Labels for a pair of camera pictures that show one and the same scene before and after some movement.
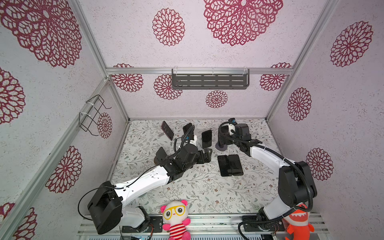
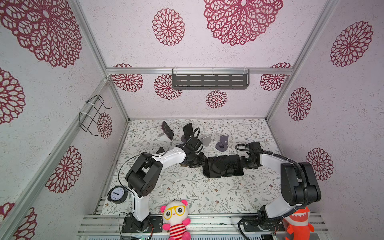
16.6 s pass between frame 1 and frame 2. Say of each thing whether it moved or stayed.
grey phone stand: stayed
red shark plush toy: stayed
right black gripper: moved
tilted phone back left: stayed
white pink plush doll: stayed
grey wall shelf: stayed
